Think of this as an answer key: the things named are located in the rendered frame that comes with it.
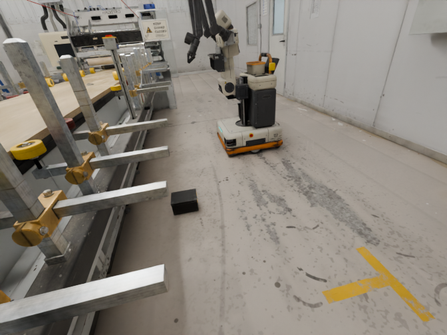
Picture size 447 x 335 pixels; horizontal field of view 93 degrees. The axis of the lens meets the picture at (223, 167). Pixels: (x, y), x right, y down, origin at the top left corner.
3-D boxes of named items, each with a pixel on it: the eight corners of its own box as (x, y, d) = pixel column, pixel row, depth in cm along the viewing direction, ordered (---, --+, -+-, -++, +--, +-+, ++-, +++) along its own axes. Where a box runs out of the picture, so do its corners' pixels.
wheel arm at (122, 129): (168, 126, 99) (166, 117, 97) (168, 128, 96) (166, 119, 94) (68, 141, 92) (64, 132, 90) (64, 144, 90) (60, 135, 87)
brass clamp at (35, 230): (73, 204, 57) (64, 189, 54) (48, 243, 45) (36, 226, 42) (48, 209, 56) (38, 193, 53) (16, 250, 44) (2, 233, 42)
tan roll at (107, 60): (161, 58, 417) (160, 51, 411) (161, 58, 407) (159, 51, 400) (84, 66, 397) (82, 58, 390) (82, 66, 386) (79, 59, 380)
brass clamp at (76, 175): (100, 163, 78) (95, 151, 76) (88, 183, 67) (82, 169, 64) (82, 166, 77) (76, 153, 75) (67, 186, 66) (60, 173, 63)
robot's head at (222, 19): (228, 24, 210) (217, 10, 203) (233, 21, 193) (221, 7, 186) (219, 36, 214) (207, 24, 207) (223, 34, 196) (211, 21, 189)
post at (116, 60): (137, 116, 161) (117, 49, 138) (136, 118, 156) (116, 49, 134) (131, 117, 160) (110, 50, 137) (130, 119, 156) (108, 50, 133)
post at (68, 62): (118, 169, 99) (72, 54, 75) (116, 173, 96) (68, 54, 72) (110, 171, 99) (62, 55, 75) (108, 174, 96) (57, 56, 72)
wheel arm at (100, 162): (169, 154, 79) (167, 144, 77) (169, 158, 76) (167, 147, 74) (42, 176, 73) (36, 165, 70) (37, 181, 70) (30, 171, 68)
